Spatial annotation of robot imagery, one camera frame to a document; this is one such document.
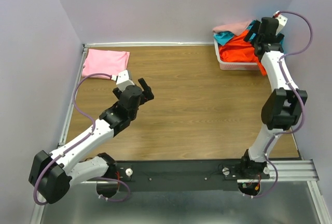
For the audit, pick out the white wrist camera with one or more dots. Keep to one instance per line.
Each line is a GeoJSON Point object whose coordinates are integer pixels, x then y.
{"type": "Point", "coordinates": [124, 79]}
{"type": "Point", "coordinates": [282, 20]}

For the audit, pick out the teal t shirt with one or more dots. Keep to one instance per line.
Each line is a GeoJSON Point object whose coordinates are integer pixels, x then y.
{"type": "Point", "coordinates": [254, 36]}

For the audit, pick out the orange t shirt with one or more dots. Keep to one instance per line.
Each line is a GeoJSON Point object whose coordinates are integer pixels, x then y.
{"type": "Point", "coordinates": [234, 49]}

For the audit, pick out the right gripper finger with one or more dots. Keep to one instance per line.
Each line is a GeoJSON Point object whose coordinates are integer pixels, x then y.
{"type": "Point", "coordinates": [279, 38]}
{"type": "Point", "coordinates": [252, 32]}

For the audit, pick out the aluminium frame rail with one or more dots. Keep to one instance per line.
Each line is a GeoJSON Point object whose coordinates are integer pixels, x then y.
{"type": "Point", "coordinates": [277, 170]}

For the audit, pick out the white plastic basket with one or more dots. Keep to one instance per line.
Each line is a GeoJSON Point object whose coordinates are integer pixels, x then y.
{"type": "Point", "coordinates": [226, 66]}

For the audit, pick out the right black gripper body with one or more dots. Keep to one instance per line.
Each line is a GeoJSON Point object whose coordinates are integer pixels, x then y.
{"type": "Point", "coordinates": [257, 41]}

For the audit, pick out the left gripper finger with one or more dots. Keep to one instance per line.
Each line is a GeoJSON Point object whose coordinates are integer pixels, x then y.
{"type": "Point", "coordinates": [147, 94]}
{"type": "Point", "coordinates": [117, 93]}

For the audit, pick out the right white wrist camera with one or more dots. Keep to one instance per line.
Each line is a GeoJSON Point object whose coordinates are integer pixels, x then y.
{"type": "Point", "coordinates": [282, 20]}

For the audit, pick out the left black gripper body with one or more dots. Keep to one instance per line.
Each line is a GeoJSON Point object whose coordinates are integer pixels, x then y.
{"type": "Point", "coordinates": [142, 101]}

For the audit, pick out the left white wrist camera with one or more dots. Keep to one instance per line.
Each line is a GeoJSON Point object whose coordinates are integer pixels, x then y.
{"type": "Point", "coordinates": [124, 79]}

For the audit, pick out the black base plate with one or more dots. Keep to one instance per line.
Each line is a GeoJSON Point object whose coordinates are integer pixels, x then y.
{"type": "Point", "coordinates": [184, 175]}

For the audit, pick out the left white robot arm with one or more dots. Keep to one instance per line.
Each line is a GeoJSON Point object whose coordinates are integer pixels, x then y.
{"type": "Point", "coordinates": [53, 174]}

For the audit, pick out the dusty pink t shirt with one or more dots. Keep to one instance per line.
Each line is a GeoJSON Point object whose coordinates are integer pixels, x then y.
{"type": "Point", "coordinates": [235, 28]}

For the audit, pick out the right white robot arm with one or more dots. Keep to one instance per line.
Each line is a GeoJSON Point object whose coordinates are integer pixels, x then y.
{"type": "Point", "coordinates": [284, 107]}

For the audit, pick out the folded pink t shirt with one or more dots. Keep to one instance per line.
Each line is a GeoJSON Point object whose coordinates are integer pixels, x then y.
{"type": "Point", "coordinates": [105, 62]}

